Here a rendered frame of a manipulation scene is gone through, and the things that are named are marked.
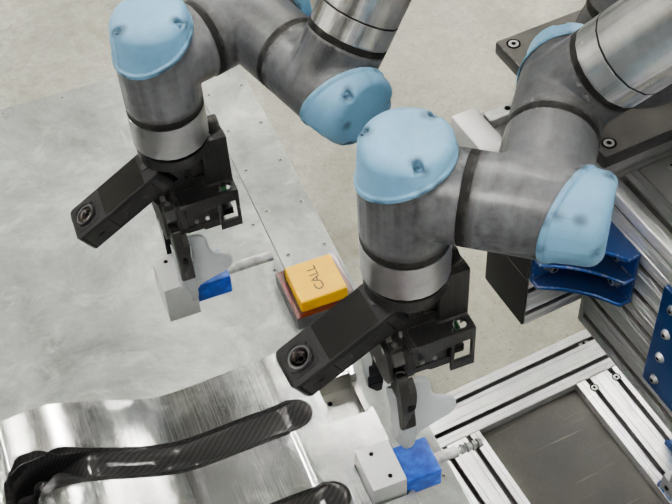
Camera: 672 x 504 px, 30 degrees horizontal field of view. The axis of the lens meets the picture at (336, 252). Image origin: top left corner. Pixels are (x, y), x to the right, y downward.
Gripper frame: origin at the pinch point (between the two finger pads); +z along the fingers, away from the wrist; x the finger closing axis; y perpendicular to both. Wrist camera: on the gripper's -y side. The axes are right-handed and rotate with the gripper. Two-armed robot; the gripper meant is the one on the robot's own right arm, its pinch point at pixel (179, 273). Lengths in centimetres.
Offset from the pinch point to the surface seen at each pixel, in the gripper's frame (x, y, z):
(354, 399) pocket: -17.4, 13.4, 8.8
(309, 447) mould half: -22.8, 6.3, 6.0
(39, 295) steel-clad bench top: 16.5, -15.4, 15.0
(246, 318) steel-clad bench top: 2.7, 7.2, 15.0
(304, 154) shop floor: 104, 47, 95
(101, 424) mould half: -13.2, -12.9, 3.5
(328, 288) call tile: 0.3, 17.1, 11.4
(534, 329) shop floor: 39, 72, 95
